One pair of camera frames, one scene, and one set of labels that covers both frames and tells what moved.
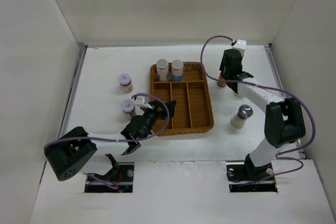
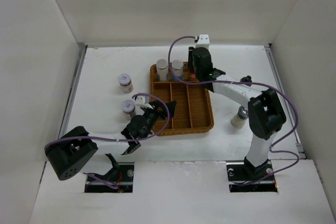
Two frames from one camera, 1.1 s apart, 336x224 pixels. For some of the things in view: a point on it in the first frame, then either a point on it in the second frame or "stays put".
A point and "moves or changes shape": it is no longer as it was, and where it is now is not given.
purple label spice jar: (163, 70) stays put
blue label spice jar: (177, 68) stays put
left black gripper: (157, 104) stays put
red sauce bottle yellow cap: (221, 84) moves or changes shape
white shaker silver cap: (244, 112) stays put
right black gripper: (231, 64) → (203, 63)
